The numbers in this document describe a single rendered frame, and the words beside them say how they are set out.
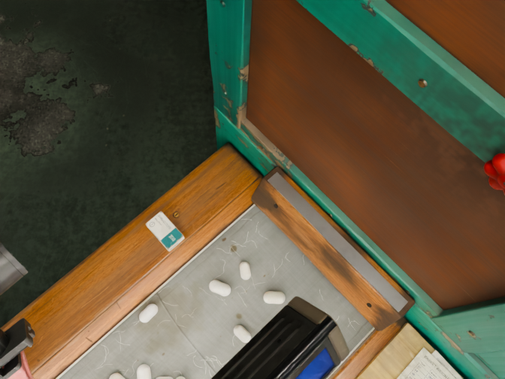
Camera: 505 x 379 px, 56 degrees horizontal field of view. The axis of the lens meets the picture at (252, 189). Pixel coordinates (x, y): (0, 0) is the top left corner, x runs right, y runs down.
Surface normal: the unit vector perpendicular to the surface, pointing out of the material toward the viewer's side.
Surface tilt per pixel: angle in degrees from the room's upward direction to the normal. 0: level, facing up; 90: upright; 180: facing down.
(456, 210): 90
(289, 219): 67
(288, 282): 0
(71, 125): 0
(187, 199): 0
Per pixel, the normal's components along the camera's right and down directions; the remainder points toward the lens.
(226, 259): 0.04, -0.33
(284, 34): -0.73, 0.64
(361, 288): -0.66, 0.44
